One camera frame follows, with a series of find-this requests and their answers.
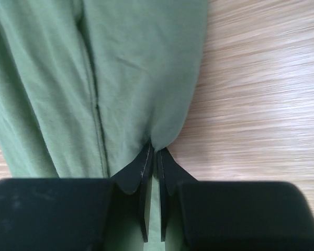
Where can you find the green tank top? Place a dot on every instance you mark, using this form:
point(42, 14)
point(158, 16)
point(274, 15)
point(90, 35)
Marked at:
point(84, 85)

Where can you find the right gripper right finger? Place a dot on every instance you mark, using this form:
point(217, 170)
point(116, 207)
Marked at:
point(170, 174)

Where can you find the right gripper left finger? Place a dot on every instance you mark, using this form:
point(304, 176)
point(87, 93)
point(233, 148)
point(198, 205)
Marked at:
point(135, 180)

